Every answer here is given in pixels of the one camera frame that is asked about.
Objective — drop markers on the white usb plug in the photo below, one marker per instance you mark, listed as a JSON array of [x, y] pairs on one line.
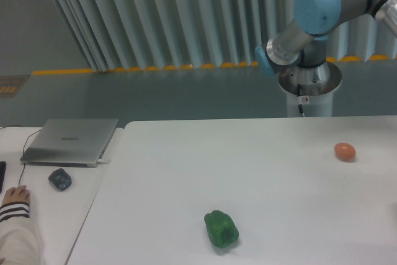
[[103, 161]]

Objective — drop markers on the black phone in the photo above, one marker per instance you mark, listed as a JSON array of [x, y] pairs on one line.
[[3, 166]]

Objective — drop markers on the dark grey small tray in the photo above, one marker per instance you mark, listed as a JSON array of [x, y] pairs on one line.
[[60, 179]]

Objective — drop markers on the silver closed laptop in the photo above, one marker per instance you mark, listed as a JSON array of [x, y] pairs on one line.
[[70, 142]]

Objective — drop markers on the green bell pepper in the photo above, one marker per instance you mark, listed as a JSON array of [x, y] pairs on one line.
[[221, 229]]

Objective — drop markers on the person's hand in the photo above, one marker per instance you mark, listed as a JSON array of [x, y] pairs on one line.
[[18, 194]]

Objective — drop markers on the brown egg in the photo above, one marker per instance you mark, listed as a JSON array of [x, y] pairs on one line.
[[344, 151]]

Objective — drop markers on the white striped sleeve forearm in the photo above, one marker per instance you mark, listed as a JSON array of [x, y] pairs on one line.
[[19, 240]]

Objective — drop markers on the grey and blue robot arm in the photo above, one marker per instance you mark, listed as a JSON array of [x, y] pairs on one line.
[[317, 18]]

